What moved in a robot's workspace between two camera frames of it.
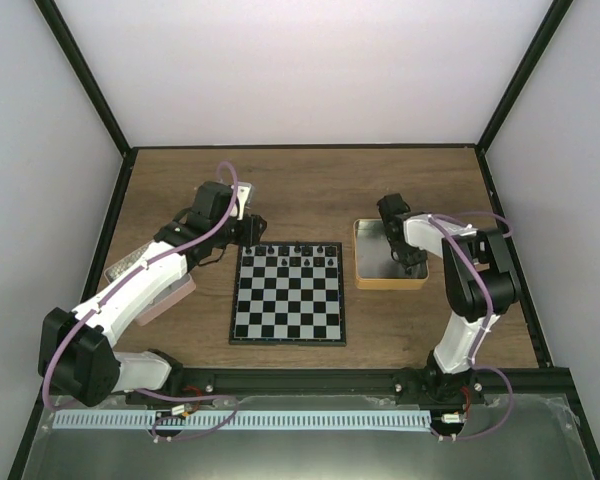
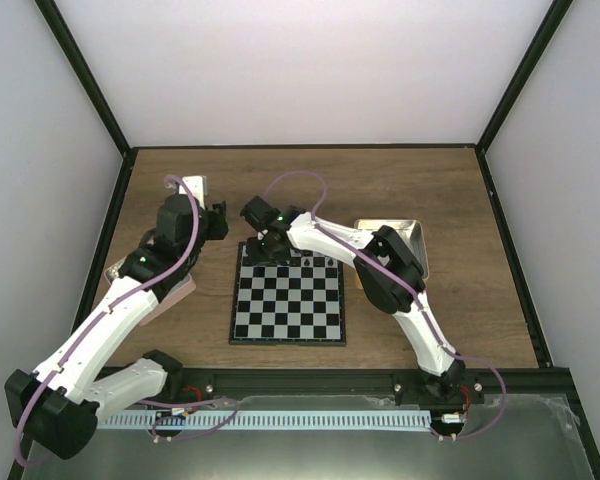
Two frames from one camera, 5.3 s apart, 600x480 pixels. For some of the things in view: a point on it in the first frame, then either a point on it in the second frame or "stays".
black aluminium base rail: [195, 382] stays
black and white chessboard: [288, 293] stays
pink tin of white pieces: [175, 293] stays
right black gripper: [408, 261] to [256, 257]
